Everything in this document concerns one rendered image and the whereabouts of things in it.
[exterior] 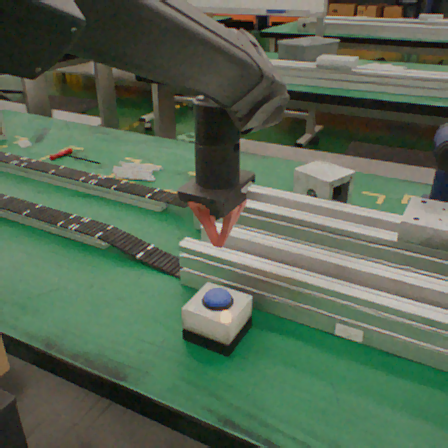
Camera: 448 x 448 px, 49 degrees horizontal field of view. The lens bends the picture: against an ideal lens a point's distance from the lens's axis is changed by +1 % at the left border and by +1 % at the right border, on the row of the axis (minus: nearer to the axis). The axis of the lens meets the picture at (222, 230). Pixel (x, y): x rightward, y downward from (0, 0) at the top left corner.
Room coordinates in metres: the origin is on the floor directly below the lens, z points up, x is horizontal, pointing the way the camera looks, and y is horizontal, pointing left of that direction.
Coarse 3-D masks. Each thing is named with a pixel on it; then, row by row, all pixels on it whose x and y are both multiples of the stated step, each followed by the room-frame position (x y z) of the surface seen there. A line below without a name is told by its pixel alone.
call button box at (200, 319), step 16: (208, 288) 0.62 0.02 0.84; (224, 288) 0.62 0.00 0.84; (192, 304) 0.58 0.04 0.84; (240, 304) 0.58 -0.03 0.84; (192, 320) 0.56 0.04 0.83; (208, 320) 0.54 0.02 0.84; (240, 320) 0.56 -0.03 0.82; (192, 336) 0.56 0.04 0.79; (208, 336) 0.54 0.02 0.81; (224, 336) 0.53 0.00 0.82; (240, 336) 0.56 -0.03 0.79; (224, 352) 0.53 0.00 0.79
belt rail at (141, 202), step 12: (0, 168) 1.25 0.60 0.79; (12, 168) 1.24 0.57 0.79; (24, 168) 1.20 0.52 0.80; (48, 180) 1.16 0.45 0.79; (60, 180) 1.15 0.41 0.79; (72, 180) 1.12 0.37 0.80; (84, 192) 1.11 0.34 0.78; (96, 192) 1.09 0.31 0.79; (108, 192) 1.08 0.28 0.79; (120, 192) 1.05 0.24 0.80; (132, 204) 1.04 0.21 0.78; (144, 204) 1.02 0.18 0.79; (156, 204) 1.01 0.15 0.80; (168, 204) 1.03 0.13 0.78
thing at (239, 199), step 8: (240, 192) 0.57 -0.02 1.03; (232, 200) 0.55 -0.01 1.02; (240, 200) 0.57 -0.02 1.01; (208, 208) 0.53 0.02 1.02; (224, 208) 0.53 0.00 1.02; (232, 208) 0.55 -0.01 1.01; (240, 208) 0.57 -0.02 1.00; (208, 216) 0.59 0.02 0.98; (216, 216) 0.53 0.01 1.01; (224, 216) 0.53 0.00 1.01; (232, 224) 0.57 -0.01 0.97; (216, 232) 0.59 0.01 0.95
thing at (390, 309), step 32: (192, 256) 0.71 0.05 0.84; (224, 256) 0.67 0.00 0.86; (256, 256) 0.72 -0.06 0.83; (288, 256) 0.69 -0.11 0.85; (320, 256) 0.67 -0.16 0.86; (256, 288) 0.64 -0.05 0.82; (288, 288) 0.61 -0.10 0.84; (320, 288) 0.59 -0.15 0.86; (352, 288) 0.58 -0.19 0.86; (384, 288) 0.62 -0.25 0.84; (416, 288) 0.60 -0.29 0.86; (320, 320) 0.59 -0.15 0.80; (352, 320) 0.57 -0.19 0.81; (384, 320) 0.54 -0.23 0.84; (416, 320) 0.53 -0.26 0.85; (416, 352) 0.52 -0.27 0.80
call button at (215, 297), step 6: (216, 288) 0.60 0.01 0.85; (222, 288) 0.60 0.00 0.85; (204, 294) 0.58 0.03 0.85; (210, 294) 0.58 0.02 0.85; (216, 294) 0.58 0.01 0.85; (222, 294) 0.58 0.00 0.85; (228, 294) 0.58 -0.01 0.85; (204, 300) 0.58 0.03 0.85; (210, 300) 0.57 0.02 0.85; (216, 300) 0.57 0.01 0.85; (222, 300) 0.57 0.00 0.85; (228, 300) 0.57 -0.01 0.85; (216, 306) 0.56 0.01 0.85; (222, 306) 0.56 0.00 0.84
